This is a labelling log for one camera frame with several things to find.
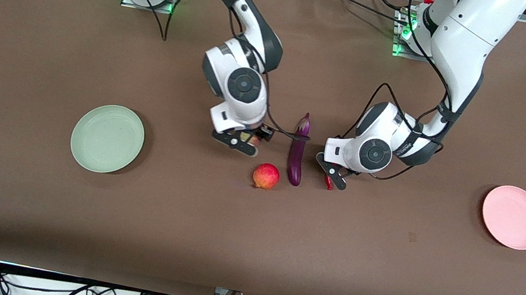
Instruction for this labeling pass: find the yellow-pink peach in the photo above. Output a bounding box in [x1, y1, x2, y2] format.
[239, 131, 261, 147]

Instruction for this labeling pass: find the purple eggplant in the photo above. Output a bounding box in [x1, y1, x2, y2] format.
[284, 110, 313, 188]

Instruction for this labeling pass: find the red round pomegranate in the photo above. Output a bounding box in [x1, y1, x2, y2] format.
[251, 161, 282, 192]

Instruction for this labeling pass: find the brown table cloth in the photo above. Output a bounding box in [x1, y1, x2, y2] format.
[0, 0, 526, 295]

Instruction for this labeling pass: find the light green plate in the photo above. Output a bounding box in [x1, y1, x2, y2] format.
[66, 99, 149, 179]

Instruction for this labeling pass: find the pink plate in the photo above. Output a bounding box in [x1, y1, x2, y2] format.
[477, 182, 526, 251]

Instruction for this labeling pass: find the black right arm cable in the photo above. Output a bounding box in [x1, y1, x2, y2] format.
[90, 0, 333, 143]

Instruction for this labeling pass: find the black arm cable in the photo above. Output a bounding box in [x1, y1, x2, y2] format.
[337, 0, 469, 190]
[90, 0, 333, 143]

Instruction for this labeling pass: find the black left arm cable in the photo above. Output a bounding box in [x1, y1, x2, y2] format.
[337, 0, 469, 190]

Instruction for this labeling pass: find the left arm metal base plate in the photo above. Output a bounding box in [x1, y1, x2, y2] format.
[390, 8, 441, 64]

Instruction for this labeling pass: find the long black table cable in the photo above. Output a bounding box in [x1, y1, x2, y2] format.
[306, 0, 413, 27]

